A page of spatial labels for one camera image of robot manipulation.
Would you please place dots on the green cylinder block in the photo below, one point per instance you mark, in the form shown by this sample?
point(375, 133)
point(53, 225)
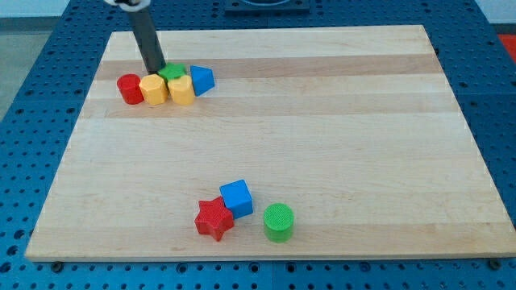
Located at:
point(278, 222)

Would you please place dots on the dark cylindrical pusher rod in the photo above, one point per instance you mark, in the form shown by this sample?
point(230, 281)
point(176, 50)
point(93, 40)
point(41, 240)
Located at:
point(147, 39)

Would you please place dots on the blue triangle block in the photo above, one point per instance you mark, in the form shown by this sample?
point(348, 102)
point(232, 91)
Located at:
point(202, 78)

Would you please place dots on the blue cube block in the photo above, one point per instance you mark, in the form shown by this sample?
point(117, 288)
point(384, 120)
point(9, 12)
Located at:
point(237, 198)

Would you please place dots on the red cylinder block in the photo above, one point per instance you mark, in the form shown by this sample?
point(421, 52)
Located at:
point(128, 85)

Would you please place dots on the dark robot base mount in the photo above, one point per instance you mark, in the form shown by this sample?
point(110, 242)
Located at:
point(236, 7)

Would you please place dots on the green star block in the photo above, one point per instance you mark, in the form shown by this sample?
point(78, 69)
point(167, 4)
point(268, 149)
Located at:
point(172, 71)

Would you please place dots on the red star block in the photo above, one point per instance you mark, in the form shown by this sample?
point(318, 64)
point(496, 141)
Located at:
point(214, 218)

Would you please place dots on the yellow heart block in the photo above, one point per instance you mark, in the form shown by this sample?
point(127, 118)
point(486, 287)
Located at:
point(182, 90)

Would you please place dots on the yellow hexagon block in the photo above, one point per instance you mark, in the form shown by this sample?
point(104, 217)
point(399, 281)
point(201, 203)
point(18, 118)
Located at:
point(154, 89)

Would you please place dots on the white rod holder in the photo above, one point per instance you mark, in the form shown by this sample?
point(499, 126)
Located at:
point(130, 5)

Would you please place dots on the wooden board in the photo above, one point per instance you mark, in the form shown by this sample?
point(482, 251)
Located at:
point(356, 129)

